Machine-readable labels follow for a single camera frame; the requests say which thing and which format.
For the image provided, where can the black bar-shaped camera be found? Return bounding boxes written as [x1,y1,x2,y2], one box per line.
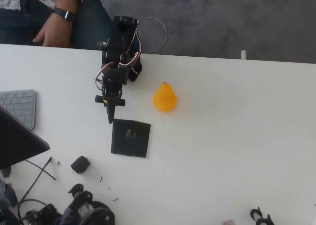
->
[95,94,126,107]

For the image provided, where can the thin grey cable loop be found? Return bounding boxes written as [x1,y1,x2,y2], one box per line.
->
[137,17,167,54]

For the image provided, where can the person's bare forearm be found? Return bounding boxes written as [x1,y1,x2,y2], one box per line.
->
[54,0,82,13]

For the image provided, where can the thin black cable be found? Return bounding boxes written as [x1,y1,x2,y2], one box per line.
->
[24,159,57,181]

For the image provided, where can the black laptop lid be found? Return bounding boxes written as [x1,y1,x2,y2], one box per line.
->
[0,105,51,170]

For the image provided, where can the black square pad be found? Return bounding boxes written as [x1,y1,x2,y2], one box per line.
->
[110,118,152,158]

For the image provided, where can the person in dark jeans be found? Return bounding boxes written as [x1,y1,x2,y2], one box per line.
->
[0,0,113,50]

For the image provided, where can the person's hand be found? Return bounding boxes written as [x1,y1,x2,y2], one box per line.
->
[32,11,75,48]

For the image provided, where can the looped black cable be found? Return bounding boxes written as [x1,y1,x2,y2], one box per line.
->
[17,198,49,220]

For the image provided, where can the black electronics part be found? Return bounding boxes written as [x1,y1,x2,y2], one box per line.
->
[21,203,62,225]

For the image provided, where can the black wristwatch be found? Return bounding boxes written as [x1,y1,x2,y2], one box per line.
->
[53,7,77,24]

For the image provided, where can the black hooked plastic part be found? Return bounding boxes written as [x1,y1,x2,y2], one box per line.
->
[249,206,263,221]
[255,214,275,225]

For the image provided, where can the dark sunglasses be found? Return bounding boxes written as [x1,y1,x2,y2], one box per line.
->
[0,166,19,208]

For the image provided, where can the black cable with thick tip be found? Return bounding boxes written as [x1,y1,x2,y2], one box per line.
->
[17,156,53,207]

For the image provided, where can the grey keyboard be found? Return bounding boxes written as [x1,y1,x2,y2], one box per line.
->
[0,89,37,130]

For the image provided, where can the white and red servo wires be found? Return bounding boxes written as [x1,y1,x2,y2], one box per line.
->
[93,20,143,90]

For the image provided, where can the small black servo box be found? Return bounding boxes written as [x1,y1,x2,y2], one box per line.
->
[70,155,91,175]

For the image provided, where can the yellow rubber duck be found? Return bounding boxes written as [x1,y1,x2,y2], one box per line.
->
[152,81,178,113]

